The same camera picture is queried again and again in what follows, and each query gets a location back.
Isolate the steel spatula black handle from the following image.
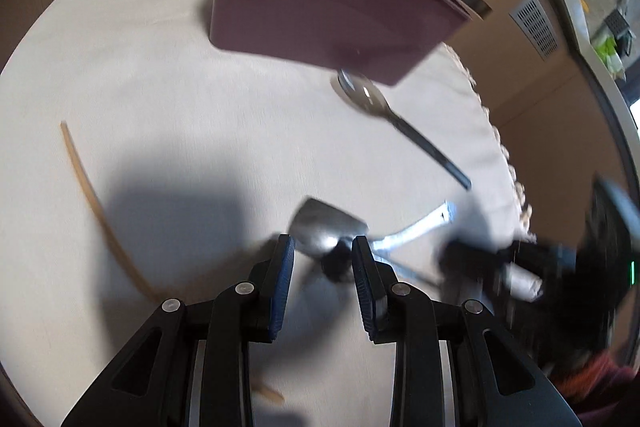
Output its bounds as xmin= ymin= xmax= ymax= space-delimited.
xmin=288 ymin=197 xmax=437 ymax=287

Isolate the steel spoon black handle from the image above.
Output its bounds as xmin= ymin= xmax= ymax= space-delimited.
xmin=337 ymin=69 xmax=472 ymax=191

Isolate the small steel spoon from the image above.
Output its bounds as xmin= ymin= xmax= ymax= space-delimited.
xmin=370 ymin=202 xmax=457 ymax=257

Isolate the grey kitchen countertop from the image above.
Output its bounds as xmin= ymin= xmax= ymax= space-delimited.
xmin=494 ymin=0 xmax=640 ymax=143

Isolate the white fringed tablecloth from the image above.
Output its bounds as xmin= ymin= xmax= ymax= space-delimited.
xmin=1 ymin=0 xmax=523 ymax=426

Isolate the maroon plastic utensil bin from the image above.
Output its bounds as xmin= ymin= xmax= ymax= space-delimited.
xmin=209 ymin=0 xmax=469 ymax=86

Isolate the small grey vent grille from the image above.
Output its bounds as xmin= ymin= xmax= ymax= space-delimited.
xmin=510 ymin=0 xmax=559 ymax=60

